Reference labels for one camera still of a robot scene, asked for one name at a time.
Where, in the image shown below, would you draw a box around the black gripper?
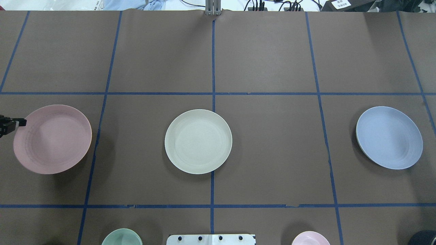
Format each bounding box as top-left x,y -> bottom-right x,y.
0,115 -> 27,138

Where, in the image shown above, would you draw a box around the white mounting plate with bolts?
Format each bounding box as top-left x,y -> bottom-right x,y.
166,234 -> 256,245

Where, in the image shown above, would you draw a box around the green plate under blue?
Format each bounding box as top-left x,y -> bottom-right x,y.
354,129 -> 369,159

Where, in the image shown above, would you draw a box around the light blue cloth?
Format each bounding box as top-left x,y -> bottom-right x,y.
103,0 -> 166,11

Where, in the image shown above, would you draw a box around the grey metal post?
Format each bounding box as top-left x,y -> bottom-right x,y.
205,0 -> 222,16

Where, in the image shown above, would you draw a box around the black round object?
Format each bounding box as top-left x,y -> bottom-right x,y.
407,230 -> 436,245

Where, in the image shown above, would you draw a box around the pink plate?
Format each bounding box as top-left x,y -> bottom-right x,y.
13,104 -> 92,174

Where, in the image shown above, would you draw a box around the cream white plate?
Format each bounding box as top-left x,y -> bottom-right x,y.
165,109 -> 233,174

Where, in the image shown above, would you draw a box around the small pink bowl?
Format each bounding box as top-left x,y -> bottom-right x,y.
291,231 -> 330,245

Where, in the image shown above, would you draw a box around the black box with label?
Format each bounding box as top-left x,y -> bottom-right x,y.
321,0 -> 375,12

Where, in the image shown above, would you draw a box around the green bowl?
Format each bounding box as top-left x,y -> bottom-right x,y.
101,228 -> 143,245

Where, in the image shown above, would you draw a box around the black cables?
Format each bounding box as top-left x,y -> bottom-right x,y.
181,0 -> 322,12

